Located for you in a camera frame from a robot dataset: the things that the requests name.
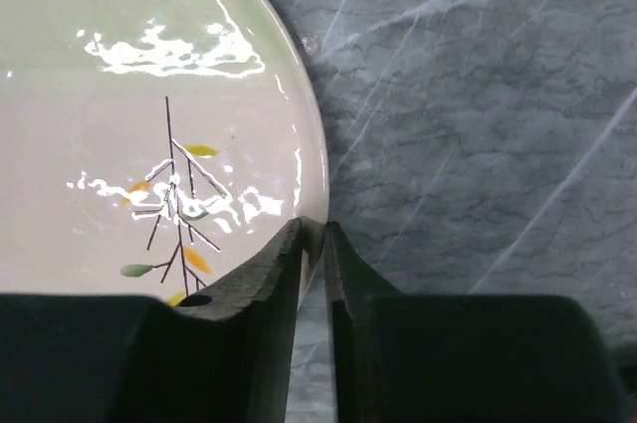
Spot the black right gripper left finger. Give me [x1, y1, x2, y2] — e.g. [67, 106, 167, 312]
[1, 219, 304, 422]

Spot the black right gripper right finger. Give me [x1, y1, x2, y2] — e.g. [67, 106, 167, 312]
[323, 222, 627, 422]

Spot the cream plate with branch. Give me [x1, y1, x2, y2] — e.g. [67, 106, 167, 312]
[1, 0, 328, 304]

